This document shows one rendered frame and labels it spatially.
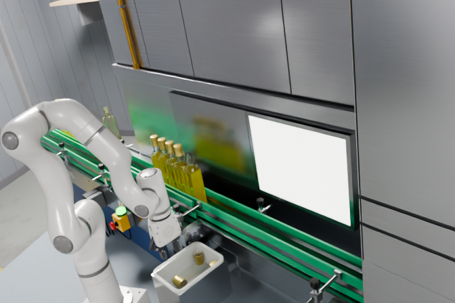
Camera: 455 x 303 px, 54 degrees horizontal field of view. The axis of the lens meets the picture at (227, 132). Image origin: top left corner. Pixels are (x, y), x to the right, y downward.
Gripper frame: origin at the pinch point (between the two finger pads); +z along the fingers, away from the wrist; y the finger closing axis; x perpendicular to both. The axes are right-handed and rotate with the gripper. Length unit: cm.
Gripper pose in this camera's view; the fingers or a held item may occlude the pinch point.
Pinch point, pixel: (170, 250)
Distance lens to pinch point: 164.0
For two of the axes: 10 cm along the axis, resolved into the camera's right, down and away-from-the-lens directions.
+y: 7.1, -3.9, 5.8
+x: -6.8, -1.8, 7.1
